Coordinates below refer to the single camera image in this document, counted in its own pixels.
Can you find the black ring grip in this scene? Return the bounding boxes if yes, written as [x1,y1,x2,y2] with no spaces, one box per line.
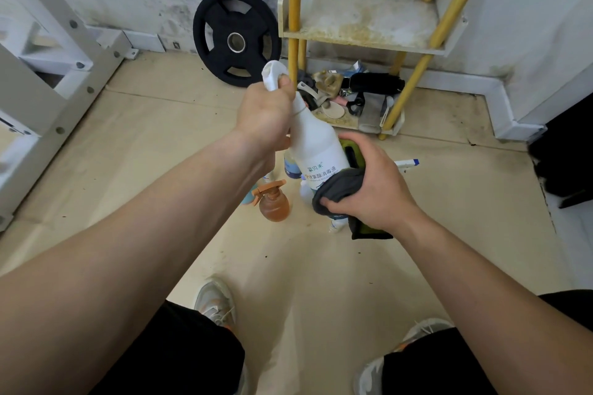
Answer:
[345,91,367,117]

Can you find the white metal rack frame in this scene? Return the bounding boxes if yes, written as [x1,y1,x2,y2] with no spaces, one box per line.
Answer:
[0,0,140,233]

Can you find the clear bottle yellow green sprayer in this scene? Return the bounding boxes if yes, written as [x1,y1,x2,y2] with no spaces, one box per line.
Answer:
[283,149,305,180]

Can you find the white plastic strip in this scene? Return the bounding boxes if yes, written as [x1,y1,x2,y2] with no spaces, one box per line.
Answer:
[379,93,402,130]

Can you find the person's right grey shoe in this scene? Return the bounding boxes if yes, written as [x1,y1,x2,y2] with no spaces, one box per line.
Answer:
[353,318,455,395]

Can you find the black shorts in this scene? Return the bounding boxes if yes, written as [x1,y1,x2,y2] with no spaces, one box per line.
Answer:
[90,290,593,395]

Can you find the black weight plate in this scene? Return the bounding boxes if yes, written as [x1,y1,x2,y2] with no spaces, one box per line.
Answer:
[192,0,282,87]

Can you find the orange spray bottle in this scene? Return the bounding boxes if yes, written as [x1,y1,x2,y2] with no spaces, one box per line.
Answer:
[253,179,292,223]

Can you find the white spray bottle teal label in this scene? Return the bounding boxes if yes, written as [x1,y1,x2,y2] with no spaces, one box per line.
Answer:
[261,60,351,192]

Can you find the person's right hand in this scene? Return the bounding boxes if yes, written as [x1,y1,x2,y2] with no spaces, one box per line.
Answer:
[319,131,420,236]

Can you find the person's grey shoe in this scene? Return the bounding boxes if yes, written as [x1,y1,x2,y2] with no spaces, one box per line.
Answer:
[193,278,251,395]
[353,318,455,395]

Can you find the white shelf yellow poles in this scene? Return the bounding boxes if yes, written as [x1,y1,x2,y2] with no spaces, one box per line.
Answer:
[277,0,502,141]

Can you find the white plastic scoop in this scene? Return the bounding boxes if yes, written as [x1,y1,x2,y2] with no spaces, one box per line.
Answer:
[296,81,327,106]

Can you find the person's left forearm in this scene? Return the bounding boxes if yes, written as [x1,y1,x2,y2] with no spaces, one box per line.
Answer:
[0,130,279,395]

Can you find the green microfibre cloth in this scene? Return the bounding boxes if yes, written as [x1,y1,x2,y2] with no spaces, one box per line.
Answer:
[311,139,393,241]

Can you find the tan fuzzy glove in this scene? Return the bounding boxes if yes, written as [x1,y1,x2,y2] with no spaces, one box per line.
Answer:
[311,69,345,97]

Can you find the person's right forearm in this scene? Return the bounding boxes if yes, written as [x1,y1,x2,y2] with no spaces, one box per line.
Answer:
[393,212,593,395]

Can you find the person's left hand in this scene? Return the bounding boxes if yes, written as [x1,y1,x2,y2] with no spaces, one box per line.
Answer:
[233,75,297,164]

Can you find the person's left grey shoe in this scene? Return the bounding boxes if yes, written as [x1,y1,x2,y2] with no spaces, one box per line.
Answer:
[193,278,251,395]

